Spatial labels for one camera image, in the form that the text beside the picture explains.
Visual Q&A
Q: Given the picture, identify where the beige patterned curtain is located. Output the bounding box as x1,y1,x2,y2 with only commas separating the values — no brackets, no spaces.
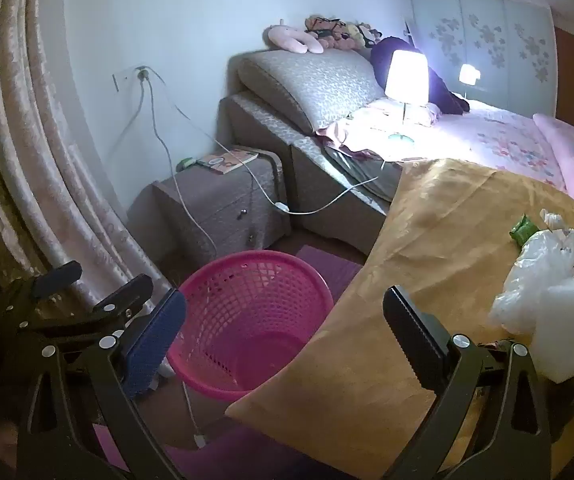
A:
0,0,140,321

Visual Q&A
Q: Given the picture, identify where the orange plush toy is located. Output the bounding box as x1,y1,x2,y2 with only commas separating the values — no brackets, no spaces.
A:
304,14,348,43

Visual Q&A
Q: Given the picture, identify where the dark multicolour plush toy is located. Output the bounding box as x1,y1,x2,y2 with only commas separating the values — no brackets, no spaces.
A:
344,21,384,52

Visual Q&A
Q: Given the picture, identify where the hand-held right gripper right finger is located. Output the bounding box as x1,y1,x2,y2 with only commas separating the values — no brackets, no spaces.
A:
381,285,555,480

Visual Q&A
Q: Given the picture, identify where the brown wooden door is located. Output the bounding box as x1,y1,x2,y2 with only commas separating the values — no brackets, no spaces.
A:
552,25,574,136

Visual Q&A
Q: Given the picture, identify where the golden floral tablecloth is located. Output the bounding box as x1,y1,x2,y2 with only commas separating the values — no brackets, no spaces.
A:
227,157,574,480

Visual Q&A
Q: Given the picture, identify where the pink floral bedsheet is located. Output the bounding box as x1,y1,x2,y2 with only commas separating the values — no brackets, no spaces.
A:
347,97,568,196

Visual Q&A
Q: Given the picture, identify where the colourful book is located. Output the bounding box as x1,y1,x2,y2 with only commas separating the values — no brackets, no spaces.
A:
206,149,259,176

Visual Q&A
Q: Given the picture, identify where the pink neck pillow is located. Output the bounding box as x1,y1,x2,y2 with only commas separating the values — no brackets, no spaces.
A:
267,20,325,56

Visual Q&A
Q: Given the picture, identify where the purple cloth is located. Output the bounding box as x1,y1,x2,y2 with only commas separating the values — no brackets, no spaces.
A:
92,422,332,480

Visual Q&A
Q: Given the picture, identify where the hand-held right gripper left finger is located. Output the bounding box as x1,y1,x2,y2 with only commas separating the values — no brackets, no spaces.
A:
14,287,188,480

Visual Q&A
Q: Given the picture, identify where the grey patterned headboard cushion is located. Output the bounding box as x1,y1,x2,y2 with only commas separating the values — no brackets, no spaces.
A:
237,50,388,133

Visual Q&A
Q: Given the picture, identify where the white floral sliding wardrobe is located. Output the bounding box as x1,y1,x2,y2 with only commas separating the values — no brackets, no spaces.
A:
409,0,555,111

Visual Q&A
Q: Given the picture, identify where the pink plastic wastebasket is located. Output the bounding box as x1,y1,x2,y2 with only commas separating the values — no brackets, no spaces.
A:
166,250,335,403

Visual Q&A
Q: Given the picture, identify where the white table lamp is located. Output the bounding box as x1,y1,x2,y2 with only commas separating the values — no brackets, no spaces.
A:
384,50,430,143

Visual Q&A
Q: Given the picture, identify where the white plastic bag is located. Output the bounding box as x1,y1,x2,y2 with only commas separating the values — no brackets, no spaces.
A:
489,210,574,333

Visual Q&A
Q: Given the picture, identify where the grey upholstered bed frame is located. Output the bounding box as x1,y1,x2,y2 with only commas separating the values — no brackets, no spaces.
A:
217,92,405,258

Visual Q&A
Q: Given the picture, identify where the green snack packet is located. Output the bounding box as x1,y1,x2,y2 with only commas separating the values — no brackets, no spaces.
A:
511,214,542,247

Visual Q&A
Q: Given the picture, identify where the white lamp cable with switch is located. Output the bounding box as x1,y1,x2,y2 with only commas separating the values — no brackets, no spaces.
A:
144,67,392,216

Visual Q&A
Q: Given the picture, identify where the grey mattress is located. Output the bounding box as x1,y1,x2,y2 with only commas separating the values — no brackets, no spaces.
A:
324,145,402,202

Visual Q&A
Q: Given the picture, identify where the grey power cable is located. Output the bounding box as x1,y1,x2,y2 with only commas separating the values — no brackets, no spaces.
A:
137,75,220,448

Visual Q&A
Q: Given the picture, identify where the purple floor mat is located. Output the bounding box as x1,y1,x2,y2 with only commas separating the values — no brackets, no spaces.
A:
294,245,365,301

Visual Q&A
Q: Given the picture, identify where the purple plush cushion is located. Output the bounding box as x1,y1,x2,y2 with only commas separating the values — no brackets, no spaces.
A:
371,36,470,115

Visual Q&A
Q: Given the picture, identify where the grey upholstered nightstand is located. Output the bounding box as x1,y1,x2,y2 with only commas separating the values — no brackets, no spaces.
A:
127,147,292,266

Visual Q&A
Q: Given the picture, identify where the small white lamp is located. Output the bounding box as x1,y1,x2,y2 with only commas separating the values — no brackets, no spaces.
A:
459,64,476,99

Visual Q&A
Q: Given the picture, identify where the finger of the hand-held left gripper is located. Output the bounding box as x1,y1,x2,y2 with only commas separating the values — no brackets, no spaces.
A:
0,260,84,312
16,273,154,337

